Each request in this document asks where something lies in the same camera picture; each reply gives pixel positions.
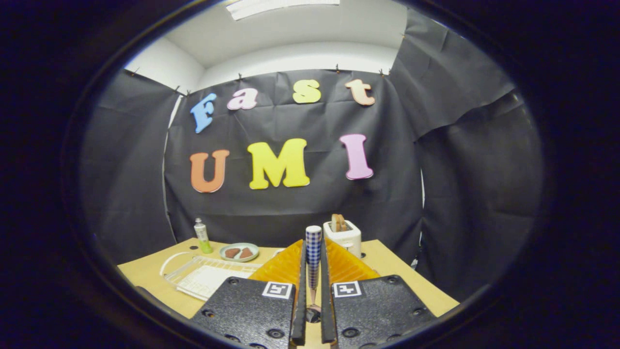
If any white wire dish rack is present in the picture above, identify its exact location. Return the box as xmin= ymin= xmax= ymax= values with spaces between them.
xmin=160 ymin=251 xmax=264 ymax=302

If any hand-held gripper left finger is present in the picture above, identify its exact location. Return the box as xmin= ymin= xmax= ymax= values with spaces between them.
xmin=189 ymin=238 xmax=307 ymax=349

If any ceiling light panel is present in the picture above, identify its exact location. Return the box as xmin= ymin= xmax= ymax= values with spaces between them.
xmin=225 ymin=0 xmax=341 ymax=21

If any black backdrop cloth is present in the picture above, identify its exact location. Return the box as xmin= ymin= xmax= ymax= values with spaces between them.
xmin=80 ymin=10 xmax=543 ymax=301

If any cream toaster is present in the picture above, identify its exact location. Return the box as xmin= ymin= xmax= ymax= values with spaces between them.
xmin=323 ymin=221 xmax=362 ymax=258

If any clear bottle with green liquid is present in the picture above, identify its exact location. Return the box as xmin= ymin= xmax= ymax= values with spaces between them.
xmin=194 ymin=218 xmax=213 ymax=254

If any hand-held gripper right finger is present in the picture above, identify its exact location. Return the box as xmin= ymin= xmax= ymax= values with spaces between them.
xmin=320 ymin=238 xmax=436 ymax=349

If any blue checked handle spoon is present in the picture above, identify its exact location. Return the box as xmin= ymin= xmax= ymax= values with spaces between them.
xmin=305 ymin=225 xmax=323 ymax=324

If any pale green plate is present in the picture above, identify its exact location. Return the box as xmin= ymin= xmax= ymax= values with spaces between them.
xmin=219 ymin=242 xmax=260 ymax=263

